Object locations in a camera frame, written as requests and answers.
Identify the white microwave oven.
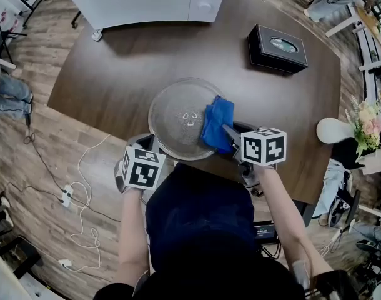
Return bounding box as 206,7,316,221
67,0,230,31

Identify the black device with screen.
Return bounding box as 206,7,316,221
253,220,279,241

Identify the black tissue box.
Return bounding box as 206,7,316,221
247,24,309,75

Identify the blue cloth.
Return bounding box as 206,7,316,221
200,95,235,154

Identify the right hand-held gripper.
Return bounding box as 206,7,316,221
220,121,287,188

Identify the person's dark clothing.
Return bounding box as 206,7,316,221
93,162,307,300

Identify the white power strip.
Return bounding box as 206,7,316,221
60,184,74,207

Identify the person's right forearm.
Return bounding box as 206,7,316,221
258,164,334,278

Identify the glass microwave turntable plate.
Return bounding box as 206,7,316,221
147,77,235,162

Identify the person's left forearm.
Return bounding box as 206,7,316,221
117,187,150,286

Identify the white vase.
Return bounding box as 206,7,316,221
315,117,357,144

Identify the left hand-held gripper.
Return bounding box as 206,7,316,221
114,133,167,195

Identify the white cable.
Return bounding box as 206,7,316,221
58,133,111,273

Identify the flower bouquet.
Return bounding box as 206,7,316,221
345,94,381,159

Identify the black cable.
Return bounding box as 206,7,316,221
23,111,121,223

